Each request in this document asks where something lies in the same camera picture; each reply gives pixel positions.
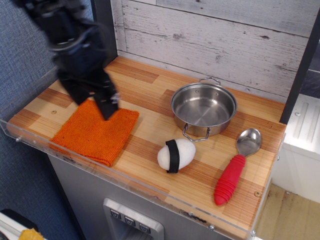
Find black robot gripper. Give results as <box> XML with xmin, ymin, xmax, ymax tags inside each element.
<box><xmin>51</xmin><ymin>24</ymin><xmax>120</xmax><ymax>121</ymax></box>

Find orange knitted cloth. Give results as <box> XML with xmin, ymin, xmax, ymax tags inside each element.
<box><xmin>50</xmin><ymin>99</ymin><xmax>140</xmax><ymax>167</ymax></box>

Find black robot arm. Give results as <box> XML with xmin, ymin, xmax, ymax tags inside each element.
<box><xmin>14</xmin><ymin>0</ymin><xmax>120</xmax><ymax>120</ymax></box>

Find white rice ball toy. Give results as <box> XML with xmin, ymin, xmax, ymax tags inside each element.
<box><xmin>157</xmin><ymin>138</ymin><xmax>196</xmax><ymax>174</ymax></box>

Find stainless steel pot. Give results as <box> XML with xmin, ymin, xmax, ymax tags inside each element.
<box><xmin>170</xmin><ymin>76</ymin><xmax>238</xmax><ymax>143</ymax></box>

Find grey dispenser button panel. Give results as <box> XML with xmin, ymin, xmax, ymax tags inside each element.
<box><xmin>103</xmin><ymin>198</ymin><xmax>165</xmax><ymax>240</ymax></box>

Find clear acrylic table guard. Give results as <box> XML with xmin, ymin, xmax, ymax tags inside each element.
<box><xmin>0</xmin><ymin>37</ymin><xmax>286</xmax><ymax>240</ymax></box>

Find white ridged side counter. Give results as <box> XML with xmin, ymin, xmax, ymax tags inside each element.
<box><xmin>271</xmin><ymin>94</ymin><xmax>320</xmax><ymax>203</ymax></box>

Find dark grey left post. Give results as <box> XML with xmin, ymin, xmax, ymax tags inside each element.
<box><xmin>90</xmin><ymin>0</ymin><xmax>118</xmax><ymax>68</ymax></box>

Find dark grey post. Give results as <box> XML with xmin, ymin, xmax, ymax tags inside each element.
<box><xmin>90</xmin><ymin>0</ymin><xmax>118</xmax><ymax>68</ymax></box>
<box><xmin>279</xmin><ymin>10</ymin><xmax>320</xmax><ymax>125</ymax></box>

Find red handled metal spoon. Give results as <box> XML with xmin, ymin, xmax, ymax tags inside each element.
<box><xmin>213</xmin><ymin>128</ymin><xmax>262</xmax><ymax>206</ymax></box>

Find dark grey right post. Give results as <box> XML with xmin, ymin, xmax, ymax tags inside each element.
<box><xmin>279</xmin><ymin>10</ymin><xmax>320</xmax><ymax>125</ymax></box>

